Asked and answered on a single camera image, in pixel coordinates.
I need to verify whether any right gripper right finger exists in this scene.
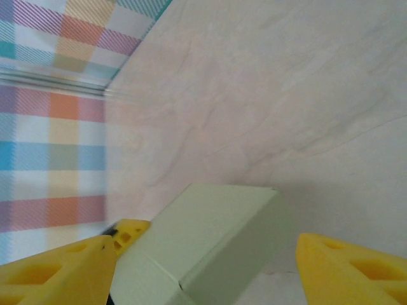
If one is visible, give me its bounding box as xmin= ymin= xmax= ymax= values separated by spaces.
xmin=295 ymin=233 xmax=407 ymax=305

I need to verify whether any aluminium frame post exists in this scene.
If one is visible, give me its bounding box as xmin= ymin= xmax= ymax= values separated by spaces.
xmin=0 ymin=65 xmax=128 ymax=99

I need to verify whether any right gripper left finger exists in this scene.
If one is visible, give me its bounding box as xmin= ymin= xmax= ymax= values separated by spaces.
xmin=0 ymin=236 xmax=117 ymax=305

